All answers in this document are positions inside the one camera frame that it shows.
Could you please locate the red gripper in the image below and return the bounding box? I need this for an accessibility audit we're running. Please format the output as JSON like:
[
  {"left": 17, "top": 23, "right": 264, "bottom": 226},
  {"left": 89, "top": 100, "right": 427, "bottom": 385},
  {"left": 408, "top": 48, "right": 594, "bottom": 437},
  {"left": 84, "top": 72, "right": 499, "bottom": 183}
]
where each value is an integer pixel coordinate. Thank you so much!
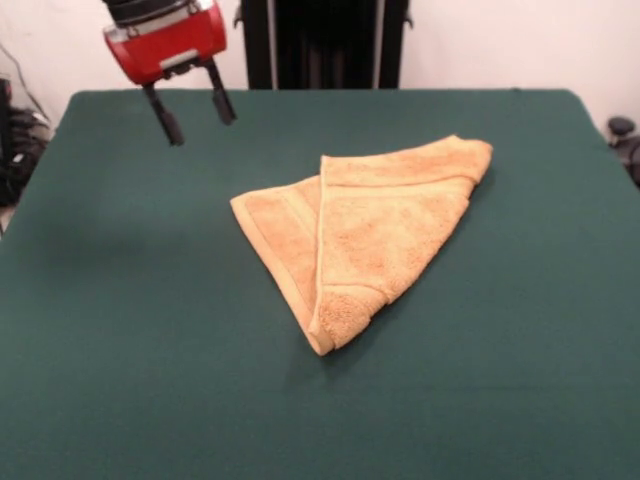
[{"left": 103, "top": 2, "right": 239, "bottom": 147}]

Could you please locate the tan terry towel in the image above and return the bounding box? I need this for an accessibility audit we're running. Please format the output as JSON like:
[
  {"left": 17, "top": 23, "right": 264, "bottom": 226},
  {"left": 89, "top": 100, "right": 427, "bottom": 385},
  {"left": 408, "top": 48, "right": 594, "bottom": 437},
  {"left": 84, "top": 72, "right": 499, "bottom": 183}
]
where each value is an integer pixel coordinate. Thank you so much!
[{"left": 229, "top": 133, "right": 495, "bottom": 357}]

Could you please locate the black metal stand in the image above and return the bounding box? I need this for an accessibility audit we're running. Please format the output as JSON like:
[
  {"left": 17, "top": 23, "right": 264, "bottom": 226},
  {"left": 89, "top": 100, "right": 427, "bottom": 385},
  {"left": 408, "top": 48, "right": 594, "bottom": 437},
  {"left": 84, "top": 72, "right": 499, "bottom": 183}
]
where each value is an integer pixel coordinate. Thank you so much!
[{"left": 232, "top": 0, "right": 416, "bottom": 91}]

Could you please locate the black equipment clutter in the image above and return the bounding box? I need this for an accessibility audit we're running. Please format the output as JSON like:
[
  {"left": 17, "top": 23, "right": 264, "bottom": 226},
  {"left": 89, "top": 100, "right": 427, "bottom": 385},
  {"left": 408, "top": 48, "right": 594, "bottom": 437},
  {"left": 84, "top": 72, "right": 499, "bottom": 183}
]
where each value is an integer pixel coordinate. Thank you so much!
[{"left": 0, "top": 77, "right": 54, "bottom": 207}]

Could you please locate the dark green table cloth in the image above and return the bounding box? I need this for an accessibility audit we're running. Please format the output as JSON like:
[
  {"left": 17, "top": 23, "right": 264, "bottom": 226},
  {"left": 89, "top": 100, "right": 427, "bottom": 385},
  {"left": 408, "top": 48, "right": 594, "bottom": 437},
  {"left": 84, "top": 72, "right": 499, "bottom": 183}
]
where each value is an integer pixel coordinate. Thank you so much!
[{"left": 0, "top": 88, "right": 640, "bottom": 480}]

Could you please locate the dark chair base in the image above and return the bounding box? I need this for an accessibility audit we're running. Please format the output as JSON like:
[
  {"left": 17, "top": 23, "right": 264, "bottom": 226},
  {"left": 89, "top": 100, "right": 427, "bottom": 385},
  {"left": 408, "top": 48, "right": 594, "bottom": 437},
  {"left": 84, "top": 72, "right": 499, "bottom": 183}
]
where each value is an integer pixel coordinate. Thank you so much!
[{"left": 606, "top": 116, "right": 640, "bottom": 189}]

